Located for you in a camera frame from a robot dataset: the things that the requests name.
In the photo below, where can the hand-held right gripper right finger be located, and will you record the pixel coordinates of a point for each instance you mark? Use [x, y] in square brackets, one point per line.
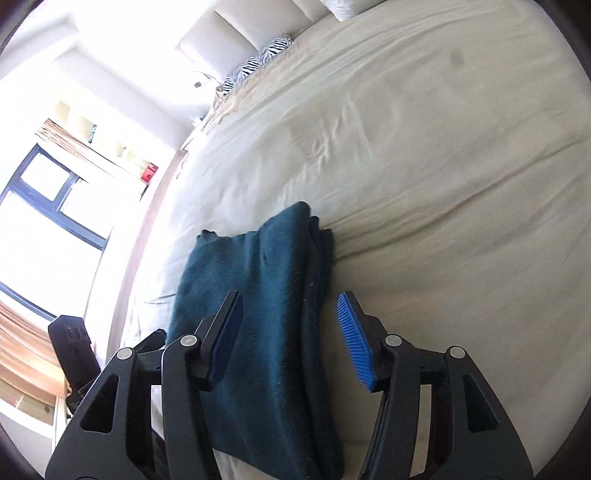
[355, 341]

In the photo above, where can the beige bed sheet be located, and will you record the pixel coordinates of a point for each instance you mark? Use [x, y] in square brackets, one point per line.
[438, 161]

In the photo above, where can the cream padded headboard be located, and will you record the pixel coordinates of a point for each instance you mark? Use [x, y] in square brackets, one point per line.
[240, 32]

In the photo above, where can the dark framed window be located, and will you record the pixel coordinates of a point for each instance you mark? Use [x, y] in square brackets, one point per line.
[55, 198]

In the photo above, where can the light wooden drawer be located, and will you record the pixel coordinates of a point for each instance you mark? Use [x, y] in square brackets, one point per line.
[27, 397]

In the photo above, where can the dark teal knit sweater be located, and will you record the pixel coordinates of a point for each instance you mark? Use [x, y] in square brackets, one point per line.
[268, 300]

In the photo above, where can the bamboo window blind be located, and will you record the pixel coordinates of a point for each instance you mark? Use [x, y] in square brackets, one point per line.
[92, 147]

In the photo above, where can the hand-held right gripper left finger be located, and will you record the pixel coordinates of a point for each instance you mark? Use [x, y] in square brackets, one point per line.
[226, 341]

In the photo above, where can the small red box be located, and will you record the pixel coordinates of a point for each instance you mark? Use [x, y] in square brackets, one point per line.
[150, 175]

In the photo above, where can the zebra print pillow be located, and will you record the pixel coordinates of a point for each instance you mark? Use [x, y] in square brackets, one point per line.
[277, 46]
[242, 73]

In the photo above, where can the white folded duvet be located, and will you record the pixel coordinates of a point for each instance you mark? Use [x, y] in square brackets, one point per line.
[348, 8]

